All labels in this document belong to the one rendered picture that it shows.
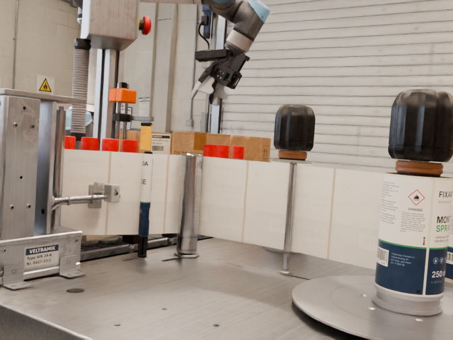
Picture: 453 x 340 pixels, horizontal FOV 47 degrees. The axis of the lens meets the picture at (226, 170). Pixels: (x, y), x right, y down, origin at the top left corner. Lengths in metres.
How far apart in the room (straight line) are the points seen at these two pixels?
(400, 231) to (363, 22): 5.02
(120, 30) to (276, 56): 4.94
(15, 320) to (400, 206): 0.49
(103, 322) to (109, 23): 0.65
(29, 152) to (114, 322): 0.27
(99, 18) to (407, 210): 0.70
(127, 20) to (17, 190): 0.48
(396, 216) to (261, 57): 5.44
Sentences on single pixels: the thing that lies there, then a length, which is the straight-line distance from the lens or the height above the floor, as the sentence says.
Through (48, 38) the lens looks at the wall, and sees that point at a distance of 7.96.
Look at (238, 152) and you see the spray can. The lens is 1.40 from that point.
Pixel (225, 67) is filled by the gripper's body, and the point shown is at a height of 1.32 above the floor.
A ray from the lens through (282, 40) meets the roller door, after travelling 6.01.
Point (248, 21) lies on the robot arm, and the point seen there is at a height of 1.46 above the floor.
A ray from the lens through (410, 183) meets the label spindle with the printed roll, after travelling 0.70.
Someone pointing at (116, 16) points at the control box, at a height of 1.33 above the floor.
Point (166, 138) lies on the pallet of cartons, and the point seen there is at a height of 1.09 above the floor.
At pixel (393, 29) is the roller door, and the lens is 5.56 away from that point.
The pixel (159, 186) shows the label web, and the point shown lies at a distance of 0.96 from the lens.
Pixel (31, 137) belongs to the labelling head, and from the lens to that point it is 0.77.
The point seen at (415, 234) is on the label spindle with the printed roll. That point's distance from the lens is 0.70.
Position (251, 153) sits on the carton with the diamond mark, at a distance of 1.86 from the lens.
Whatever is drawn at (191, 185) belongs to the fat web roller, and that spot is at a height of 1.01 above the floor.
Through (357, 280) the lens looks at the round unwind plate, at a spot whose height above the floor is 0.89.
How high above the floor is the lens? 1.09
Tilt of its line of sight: 3 degrees down
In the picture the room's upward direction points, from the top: 4 degrees clockwise
